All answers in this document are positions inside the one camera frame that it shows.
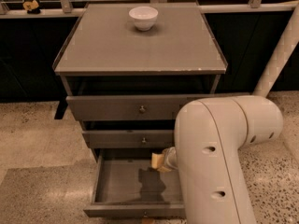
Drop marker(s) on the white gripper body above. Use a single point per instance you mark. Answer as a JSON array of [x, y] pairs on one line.
[[168, 160]]

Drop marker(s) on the yellow sponge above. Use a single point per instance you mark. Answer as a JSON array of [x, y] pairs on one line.
[[157, 161]]

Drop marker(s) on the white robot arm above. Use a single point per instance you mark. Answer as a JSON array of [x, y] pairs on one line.
[[208, 134]]

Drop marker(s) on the grey open bottom drawer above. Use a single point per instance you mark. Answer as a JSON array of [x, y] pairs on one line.
[[127, 186]]

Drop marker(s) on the grey top drawer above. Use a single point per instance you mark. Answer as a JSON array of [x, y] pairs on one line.
[[126, 107]]

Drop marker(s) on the round top drawer knob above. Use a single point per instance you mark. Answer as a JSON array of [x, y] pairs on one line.
[[142, 109]]

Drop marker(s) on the grey middle drawer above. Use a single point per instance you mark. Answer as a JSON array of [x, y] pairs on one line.
[[128, 139]]

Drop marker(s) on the grey drawer cabinet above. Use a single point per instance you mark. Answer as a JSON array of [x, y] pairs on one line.
[[107, 55]]

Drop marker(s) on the white ceramic bowl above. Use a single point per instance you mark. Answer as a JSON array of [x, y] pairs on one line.
[[144, 17]]

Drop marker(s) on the small yellow black object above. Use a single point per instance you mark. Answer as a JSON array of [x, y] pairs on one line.
[[31, 7]]

